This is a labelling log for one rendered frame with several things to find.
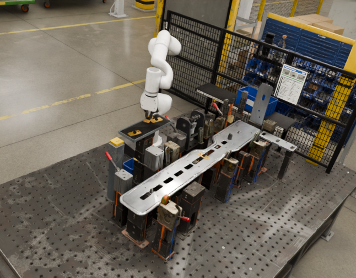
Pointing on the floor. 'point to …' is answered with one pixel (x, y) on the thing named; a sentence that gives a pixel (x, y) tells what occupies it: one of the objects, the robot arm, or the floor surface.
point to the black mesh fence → (267, 79)
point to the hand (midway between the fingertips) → (149, 116)
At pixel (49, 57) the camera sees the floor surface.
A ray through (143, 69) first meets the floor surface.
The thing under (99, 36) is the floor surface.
